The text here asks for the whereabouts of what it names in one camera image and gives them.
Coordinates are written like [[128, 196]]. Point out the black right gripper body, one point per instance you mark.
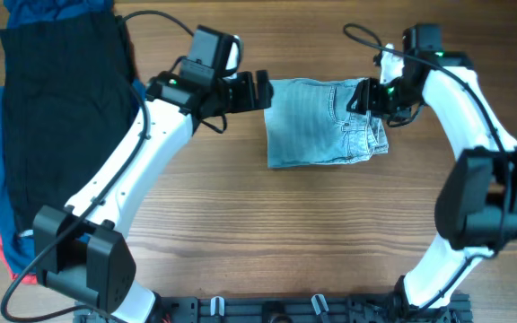
[[372, 96]]

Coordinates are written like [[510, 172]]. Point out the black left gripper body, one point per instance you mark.
[[249, 91]]

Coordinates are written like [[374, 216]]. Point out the light blue denim shorts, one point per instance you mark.
[[308, 124]]

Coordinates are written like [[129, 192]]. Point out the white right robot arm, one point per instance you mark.
[[475, 214]]

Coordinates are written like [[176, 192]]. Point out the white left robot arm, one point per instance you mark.
[[81, 249]]

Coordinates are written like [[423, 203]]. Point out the black garment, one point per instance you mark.
[[61, 112]]

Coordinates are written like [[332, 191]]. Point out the dark blue garment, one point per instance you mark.
[[2, 202]]

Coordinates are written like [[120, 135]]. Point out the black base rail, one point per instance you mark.
[[358, 308]]

